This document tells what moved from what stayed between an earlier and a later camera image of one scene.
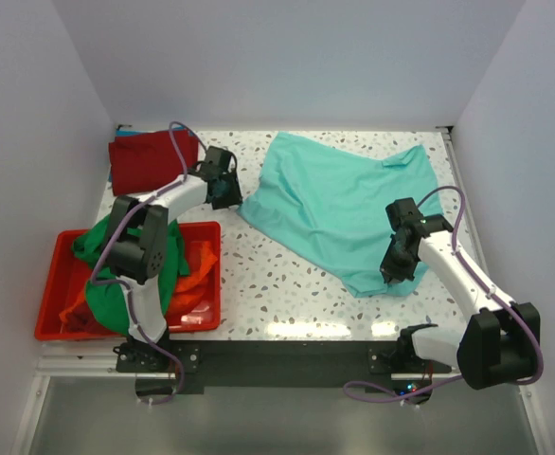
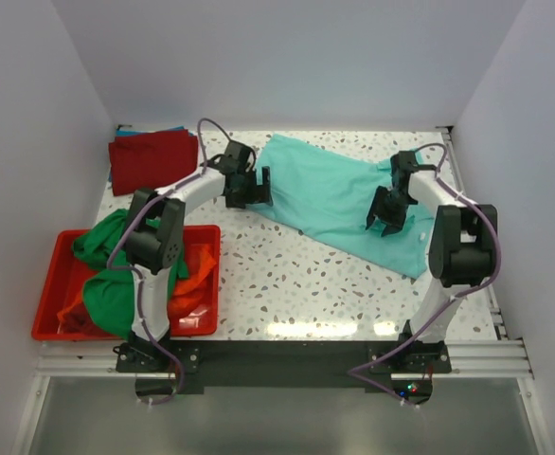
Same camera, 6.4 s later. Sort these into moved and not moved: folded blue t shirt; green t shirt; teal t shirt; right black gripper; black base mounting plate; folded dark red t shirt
Moved: right black gripper; teal t shirt
Not moved: folded dark red t shirt; green t shirt; folded blue t shirt; black base mounting plate
